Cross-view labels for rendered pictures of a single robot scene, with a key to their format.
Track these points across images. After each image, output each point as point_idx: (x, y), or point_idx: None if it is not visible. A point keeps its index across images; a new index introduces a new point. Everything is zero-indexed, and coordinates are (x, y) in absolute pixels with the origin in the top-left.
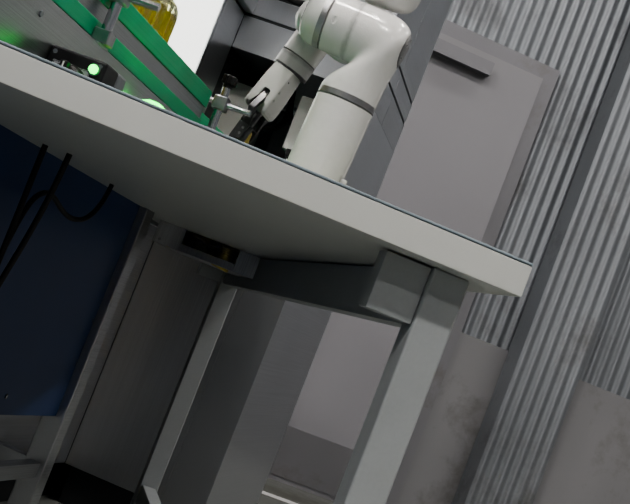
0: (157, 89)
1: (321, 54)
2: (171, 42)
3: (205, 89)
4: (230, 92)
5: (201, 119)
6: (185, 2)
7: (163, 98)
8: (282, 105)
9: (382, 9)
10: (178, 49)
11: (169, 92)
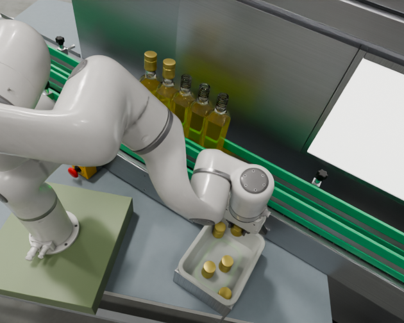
0: (126, 150)
1: (235, 206)
2: (392, 157)
3: (188, 173)
4: None
5: (308, 211)
6: None
7: (136, 157)
8: (245, 226)
9: (155, 186)
10: None
11: (140, 157)
